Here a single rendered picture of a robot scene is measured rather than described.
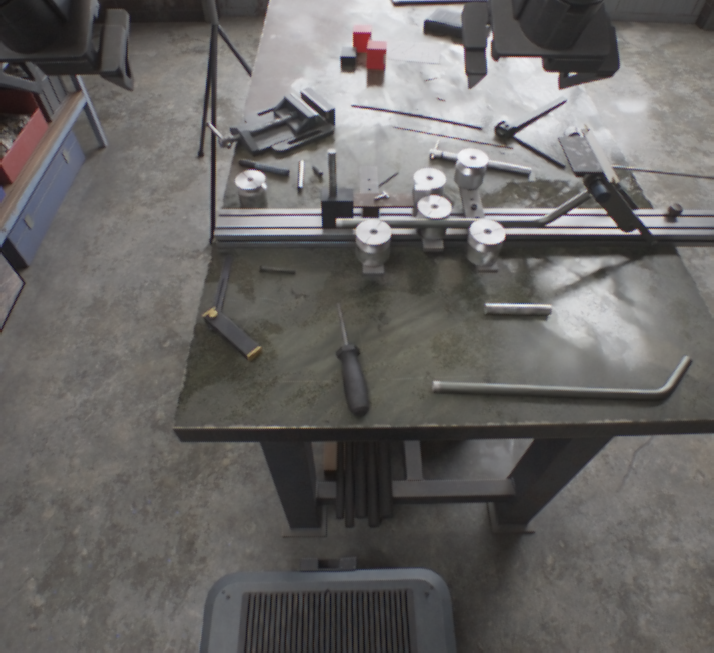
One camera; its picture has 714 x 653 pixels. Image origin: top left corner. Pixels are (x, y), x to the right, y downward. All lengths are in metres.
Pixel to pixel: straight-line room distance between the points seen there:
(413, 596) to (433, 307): 0.68
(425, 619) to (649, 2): 3.99
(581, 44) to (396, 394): 0.44
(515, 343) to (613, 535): 1.01
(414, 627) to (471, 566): 0.36
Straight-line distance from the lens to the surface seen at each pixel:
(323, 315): 0.74
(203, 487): 1.61
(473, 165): 0.87
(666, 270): 0.95
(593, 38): 0.53
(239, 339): 0.72
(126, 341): 1.94
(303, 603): 1.23
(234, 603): 1.25
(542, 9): 0.48
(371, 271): 0.74
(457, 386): 0.68
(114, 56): 0.54
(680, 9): 4.51
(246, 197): 0.90
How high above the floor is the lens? 1.48
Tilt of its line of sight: 51 degrees down
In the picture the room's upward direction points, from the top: 1 degrees clockwise
